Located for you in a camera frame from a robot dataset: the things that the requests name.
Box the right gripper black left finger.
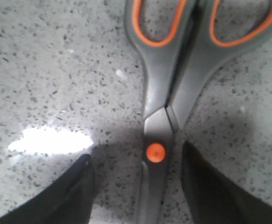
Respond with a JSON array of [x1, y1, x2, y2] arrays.
[[0, 154, 95, 224]]

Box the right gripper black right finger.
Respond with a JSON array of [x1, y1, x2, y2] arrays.
[[181, 141, 272, 224]]

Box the grey and orange scissors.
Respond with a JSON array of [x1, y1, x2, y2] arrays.
[[124, 0, 272, 224]]

